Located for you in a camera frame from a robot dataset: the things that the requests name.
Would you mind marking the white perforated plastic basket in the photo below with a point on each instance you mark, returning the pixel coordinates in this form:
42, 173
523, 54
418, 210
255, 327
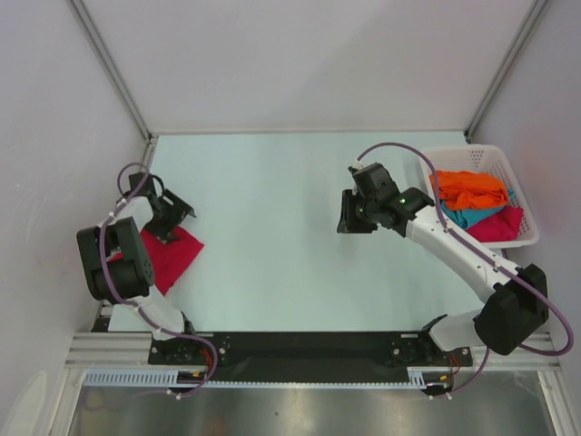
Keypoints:
481, 158

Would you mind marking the crimson red t shirt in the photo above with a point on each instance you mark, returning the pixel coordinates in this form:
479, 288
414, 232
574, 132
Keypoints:
171, 260

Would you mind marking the teal t shirt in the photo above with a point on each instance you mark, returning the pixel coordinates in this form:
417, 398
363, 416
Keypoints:
467, 215

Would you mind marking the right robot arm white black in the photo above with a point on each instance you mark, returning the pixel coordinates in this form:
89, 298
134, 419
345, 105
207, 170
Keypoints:
513, 296

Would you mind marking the aluminium frame rail front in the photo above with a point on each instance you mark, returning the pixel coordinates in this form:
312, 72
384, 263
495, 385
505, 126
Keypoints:
130, 350

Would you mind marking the left aluminium corner post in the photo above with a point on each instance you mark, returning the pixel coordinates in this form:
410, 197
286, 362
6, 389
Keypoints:
102, 53

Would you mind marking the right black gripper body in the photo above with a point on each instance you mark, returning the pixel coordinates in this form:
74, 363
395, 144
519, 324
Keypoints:
371, 205

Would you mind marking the orange t shirt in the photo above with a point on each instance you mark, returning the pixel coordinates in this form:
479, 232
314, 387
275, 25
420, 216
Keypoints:
443, 177

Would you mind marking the aluminium corner post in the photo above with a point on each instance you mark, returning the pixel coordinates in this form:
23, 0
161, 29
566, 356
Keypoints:
533, 17
102, 53

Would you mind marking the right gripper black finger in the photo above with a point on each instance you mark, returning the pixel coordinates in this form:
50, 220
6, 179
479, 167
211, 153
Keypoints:
348, 222
356, 228

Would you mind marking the right aluminium corner post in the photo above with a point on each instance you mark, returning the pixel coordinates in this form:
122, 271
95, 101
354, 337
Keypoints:
533, 17

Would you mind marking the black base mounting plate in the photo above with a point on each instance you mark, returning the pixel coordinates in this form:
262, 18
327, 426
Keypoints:
311, 357

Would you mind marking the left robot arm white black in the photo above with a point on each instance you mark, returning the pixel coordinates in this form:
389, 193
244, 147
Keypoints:
139, 252

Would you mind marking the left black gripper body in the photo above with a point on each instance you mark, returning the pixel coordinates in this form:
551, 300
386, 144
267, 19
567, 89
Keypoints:
169, 217

